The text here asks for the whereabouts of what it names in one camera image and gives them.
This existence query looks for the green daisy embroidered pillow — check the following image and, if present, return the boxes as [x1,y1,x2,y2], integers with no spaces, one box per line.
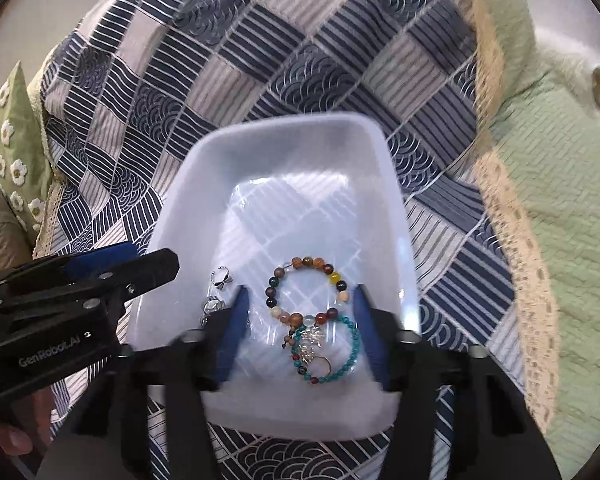
[0,64,53,243]

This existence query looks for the silver flower brooch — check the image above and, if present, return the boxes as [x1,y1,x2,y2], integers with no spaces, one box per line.
[297,326,325,364]

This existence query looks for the person's left hand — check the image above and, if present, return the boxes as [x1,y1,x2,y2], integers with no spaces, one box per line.
[0,387,55,456]

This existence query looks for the turquoise bead bracelet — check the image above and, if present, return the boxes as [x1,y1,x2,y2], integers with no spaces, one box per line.
[290,314,362,386]

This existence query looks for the blue white patterned cloth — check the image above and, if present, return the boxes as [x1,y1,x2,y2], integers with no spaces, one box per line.
[29,0,531,480]

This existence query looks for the gold ring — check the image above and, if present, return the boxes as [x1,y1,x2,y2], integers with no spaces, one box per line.
[311,354,339,384]

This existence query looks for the multicolour agate bead bracelet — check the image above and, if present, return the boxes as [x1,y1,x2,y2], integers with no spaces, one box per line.
[264,254,352,328]

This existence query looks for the white plastic tray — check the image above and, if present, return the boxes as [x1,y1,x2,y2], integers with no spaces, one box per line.
[129,113,419,440]

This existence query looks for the silver earring in tray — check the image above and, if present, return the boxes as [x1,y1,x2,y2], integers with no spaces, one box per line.
[210,266,233,290]

